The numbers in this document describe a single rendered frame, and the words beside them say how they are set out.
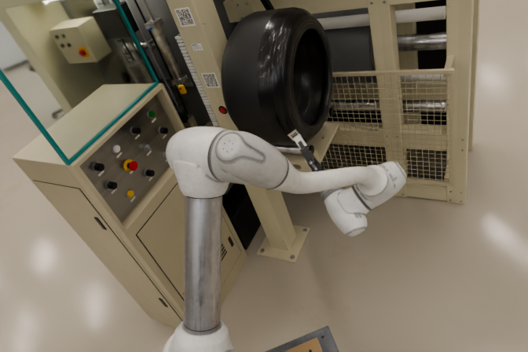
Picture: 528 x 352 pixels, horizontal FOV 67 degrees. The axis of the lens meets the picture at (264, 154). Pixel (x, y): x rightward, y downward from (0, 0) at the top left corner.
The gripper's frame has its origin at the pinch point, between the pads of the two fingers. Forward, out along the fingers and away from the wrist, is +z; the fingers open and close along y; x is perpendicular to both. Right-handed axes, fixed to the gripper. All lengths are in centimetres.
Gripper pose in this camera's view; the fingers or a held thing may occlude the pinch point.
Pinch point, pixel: (300, 142)
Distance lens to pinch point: 155.7
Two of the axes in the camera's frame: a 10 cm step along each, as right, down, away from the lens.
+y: 4.5, 3.3, 8.3
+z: -4.2, -7.4, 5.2
